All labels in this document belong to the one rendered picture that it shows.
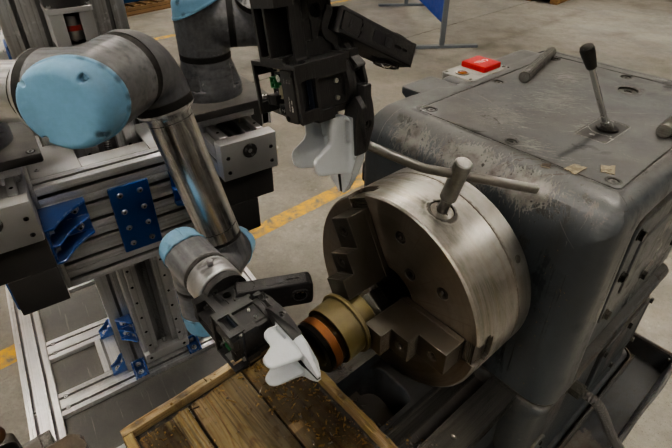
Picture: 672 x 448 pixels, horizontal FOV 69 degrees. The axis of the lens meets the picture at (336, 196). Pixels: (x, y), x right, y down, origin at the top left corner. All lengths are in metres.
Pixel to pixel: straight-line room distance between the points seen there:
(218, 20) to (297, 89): 0.72
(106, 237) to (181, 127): 0.48
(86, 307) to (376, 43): 1.82
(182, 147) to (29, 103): 0.24
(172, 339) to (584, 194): 1.32
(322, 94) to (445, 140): 0.39
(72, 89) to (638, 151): 0.78
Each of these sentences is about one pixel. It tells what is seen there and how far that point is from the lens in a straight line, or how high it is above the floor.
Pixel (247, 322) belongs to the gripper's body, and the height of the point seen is 1.11.
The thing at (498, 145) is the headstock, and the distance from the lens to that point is 0.79.
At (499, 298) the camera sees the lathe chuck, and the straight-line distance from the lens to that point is 0.68.
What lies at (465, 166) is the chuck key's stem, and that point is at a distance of 0.60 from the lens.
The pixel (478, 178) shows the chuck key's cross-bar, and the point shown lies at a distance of 0.62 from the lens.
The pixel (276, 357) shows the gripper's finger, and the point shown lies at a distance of 0.65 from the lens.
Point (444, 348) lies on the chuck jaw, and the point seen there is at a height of 1.10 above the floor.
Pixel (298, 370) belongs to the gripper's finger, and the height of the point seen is 1.06.
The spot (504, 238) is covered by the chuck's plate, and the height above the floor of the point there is 1.19.
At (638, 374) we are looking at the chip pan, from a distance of 1.52.
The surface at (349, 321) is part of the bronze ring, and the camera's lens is 0.66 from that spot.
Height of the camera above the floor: 1.60
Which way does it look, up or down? 34 degrees down
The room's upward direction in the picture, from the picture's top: straight up
